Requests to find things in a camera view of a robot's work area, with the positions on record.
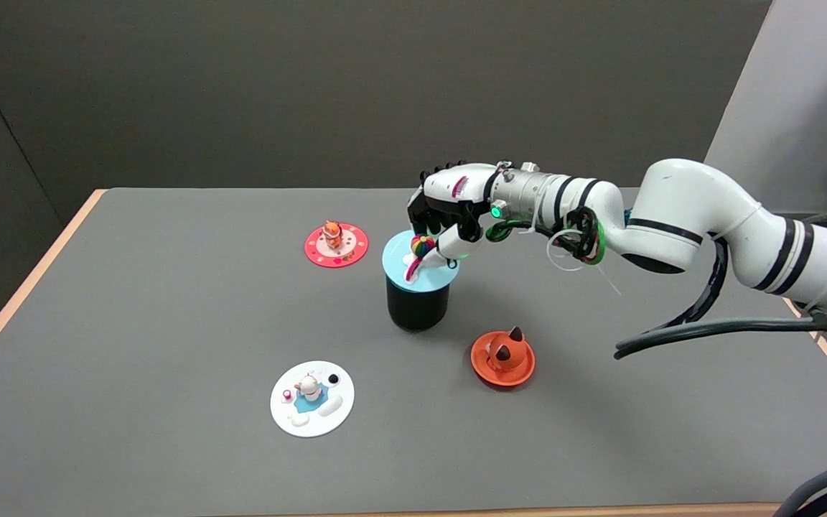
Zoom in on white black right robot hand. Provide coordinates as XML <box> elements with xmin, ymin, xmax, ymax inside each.
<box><xmin>406</xmin><ymin>161</ymin><xmax>504</xmax><ymax>265</ymax></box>

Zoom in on light blue rainbow cup lid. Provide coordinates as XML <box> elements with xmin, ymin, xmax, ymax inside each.
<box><xmin>382</xmin><ymin>230</ymin><xmax>460</xmax><ymax>294</ymax></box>

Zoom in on dark teal cup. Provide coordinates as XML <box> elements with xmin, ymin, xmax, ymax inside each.
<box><xmin>386</xmin><ymin>279</ymin><xmax>452</xmax><ymax>332</ymax></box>

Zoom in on red cat cup lid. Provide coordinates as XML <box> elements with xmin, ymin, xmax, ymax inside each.
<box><xmin>304</xmin><ymin>220</ymin><xmax>370</xmax><ymax>269</ymax></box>

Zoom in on orange fox cup lid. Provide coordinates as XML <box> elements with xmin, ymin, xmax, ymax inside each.
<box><xmin>470</xmin><ymin>326</ymin><xmax>536</xmax><ymax>388</ymax></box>

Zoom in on white polar bear cup lid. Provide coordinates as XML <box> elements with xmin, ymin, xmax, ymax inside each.
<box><xmin>270</xmin><ymin>360</ymin><xmax>355</xmax><ymax>438</ymax></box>

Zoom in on grey partition panel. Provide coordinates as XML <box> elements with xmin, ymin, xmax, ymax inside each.
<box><xmin>701</xmin><ymin>0</ymin><xmax>827</xmax><ymax>216</ymax></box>

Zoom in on black looping robot cable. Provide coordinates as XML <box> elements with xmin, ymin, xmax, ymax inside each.
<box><xmin>614</xmin><ymin>237</ymin><xmax>827</xmax><ymax>360</ymax></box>

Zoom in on grey cable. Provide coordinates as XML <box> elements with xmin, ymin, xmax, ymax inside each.
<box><xmin>772</xmin><ymin>460</ymin><xmax>827</xmax><ymax>517</ymax></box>

